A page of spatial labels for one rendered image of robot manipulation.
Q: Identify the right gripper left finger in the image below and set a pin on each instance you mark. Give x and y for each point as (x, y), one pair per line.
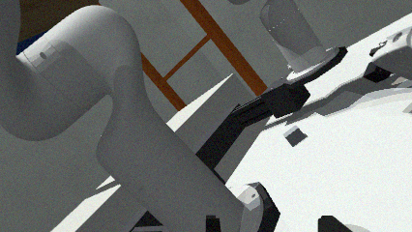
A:
(213, 224)

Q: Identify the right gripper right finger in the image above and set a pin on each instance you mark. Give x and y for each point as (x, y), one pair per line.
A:
(331, 224)

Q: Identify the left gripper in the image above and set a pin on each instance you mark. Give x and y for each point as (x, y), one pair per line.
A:
(395, 56)

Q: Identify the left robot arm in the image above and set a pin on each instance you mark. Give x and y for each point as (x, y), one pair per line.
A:
(297, 42)

